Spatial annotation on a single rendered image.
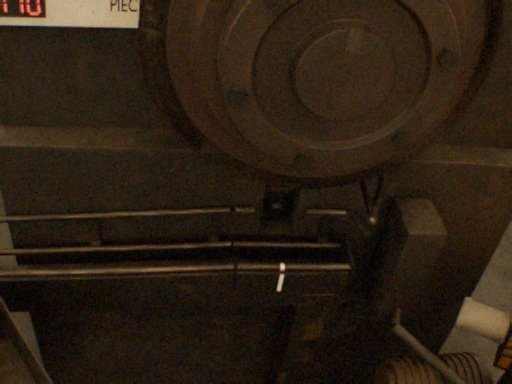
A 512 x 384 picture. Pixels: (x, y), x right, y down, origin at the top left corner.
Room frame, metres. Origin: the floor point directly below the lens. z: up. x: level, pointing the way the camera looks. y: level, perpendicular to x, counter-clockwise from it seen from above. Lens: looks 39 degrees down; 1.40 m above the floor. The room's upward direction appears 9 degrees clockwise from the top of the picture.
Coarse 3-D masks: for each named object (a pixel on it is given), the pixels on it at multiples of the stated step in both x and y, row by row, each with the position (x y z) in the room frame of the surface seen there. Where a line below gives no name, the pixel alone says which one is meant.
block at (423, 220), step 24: (408, 216) 0.74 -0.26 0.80; (432, 216) 0.75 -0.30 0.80; (384, 240) 0.77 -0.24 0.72; (408, 240) 0.70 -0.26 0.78; (432, 240) 0.71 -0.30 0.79; (384, 264) 0.74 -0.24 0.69; (408, 264) 0.70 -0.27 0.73; (432, 264) 0.71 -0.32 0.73; (384, 288) 0.71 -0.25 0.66; (408, 288) 0.71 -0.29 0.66; (384, 312) 0.70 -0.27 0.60; (408, 312) 0.71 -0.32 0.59
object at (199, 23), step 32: (192, 0) 0.62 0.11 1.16; (224, 0) 0.60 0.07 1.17; (448, 0) 0.65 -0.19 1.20; (480, 0) 0.68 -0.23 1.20; (192, 32) 0.61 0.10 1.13; (480, 32) 0.69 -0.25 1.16; (192, 64) 0.61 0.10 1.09; (192, 96) 0.62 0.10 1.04; (224, 128) 0.61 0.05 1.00; (256, 160) 0.64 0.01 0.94; (384, 160) 0.67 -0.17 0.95
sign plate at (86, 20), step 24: (0, 0) 0.71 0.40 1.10; (24, 0) 0.71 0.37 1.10; (48, 0) 0.72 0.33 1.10; (72, 0) 0.73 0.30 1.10; (96, 0) 0.74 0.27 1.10; (120, 0) 0.74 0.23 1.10; (0, 24) 0.71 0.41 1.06; (24, 24) 0.72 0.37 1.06; (48, 24) 0.72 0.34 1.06; (72, 24) 0.73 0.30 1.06; (96, 24) 0.74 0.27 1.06; (120, 24) 0.74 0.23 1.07
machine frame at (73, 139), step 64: (0, 64) 0.73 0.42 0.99; (64, 64) 0.75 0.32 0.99; (128, 64) 0.77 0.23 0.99; (0, 128) 0.72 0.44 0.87; (64, 128) 0.74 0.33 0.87; (128, 128) 0.77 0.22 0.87; (64, 192) 0.69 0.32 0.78; (128, 192) 0.71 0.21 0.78; (192, 192) 0.73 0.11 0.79; (256, 192) 0.75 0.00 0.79; (320, 192) 0.78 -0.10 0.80; (384, 192) 0.80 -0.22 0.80; (448, 192) 0.82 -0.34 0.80; (64, 256) 0.69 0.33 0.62; (128, 256) 0.71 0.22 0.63; (192, 256) 0.74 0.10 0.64; (256, 256) 0.76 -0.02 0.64; (448, 256) 0.84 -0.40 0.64; (64, 320) 0.68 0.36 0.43; (128, 320) 0.71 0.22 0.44; (192, 320) 0.74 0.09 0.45; (256, 320) 0.76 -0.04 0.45; (448, 320) 0.85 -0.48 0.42
